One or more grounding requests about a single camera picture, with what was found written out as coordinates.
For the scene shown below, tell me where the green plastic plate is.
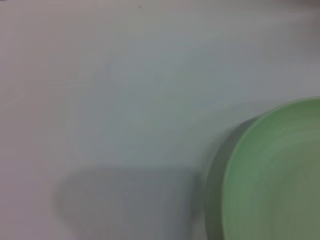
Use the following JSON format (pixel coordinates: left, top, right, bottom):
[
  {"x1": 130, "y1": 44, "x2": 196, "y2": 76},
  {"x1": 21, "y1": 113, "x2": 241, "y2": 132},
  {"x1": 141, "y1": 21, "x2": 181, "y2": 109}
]
[{"x1": 205, "y1": 96, "x2": 320, "y2": 240}]

